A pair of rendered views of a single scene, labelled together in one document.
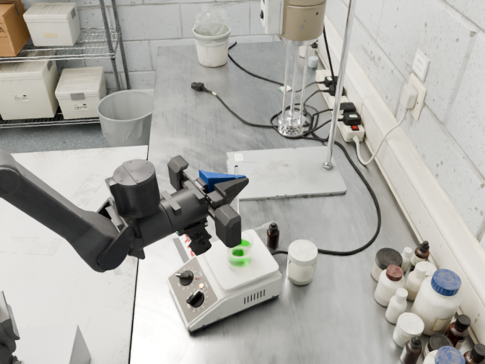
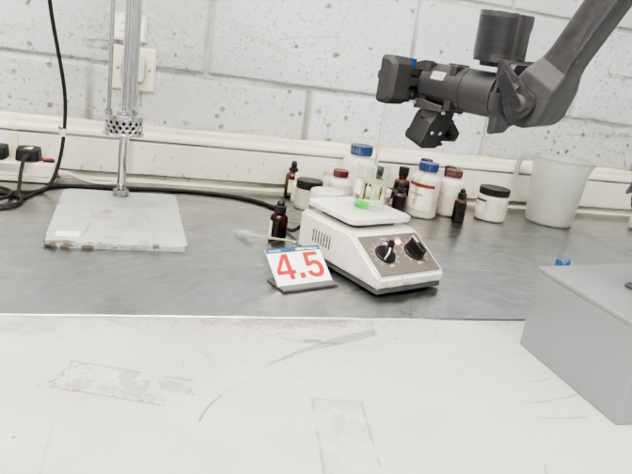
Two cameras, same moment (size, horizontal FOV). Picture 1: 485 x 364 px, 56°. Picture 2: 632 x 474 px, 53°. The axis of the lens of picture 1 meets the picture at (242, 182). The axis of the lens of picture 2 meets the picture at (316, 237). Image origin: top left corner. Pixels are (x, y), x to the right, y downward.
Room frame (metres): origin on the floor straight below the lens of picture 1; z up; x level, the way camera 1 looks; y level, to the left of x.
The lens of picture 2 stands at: (0.84, 0.94, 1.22)
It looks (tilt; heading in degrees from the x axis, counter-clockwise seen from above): 17 degrees down; 258
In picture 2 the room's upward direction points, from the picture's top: 8 degrees clockwise
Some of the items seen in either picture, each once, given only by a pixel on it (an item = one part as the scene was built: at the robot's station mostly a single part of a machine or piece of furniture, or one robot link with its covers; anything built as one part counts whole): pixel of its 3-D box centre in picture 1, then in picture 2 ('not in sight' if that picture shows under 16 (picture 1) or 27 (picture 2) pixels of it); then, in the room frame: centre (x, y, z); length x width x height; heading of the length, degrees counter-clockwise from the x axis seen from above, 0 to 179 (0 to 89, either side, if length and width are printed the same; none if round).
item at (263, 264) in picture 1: (239, 258); (358, 210); (0.59, 0.01, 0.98); 0.12 x 0.12 x 0.01; 26
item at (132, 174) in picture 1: (122, 210); (513, 63); (0.47, 0.17, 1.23); 0.11 x 0.08 x 0.12; 123
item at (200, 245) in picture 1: (191, 230); (434, 124); (0.52, 0.08, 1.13); 0.07 x 0.06 x 0.07; 35
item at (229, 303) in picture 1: (227, 276); (365, 241); (0.57, 0.03, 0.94); 0.22 x 0.13 x 0.08; 116
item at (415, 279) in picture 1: (416, 281); (329, 183); (0.56, -0.34, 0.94); 0.03 x 0.03 x 0.09
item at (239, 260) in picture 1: (240, 250); (371, 184); (0.57, 0.00, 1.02); 0.06 x 0.05 x 0.08; 46
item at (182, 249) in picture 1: (191, 243); (301, 267); (0.68, 0.11, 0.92); 0.09 x 0.06 x 0.04; 25
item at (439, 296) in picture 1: (437, 300); (357, 175); (0.50, -0.36, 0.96); 0.07 x 0.07 x 0.13
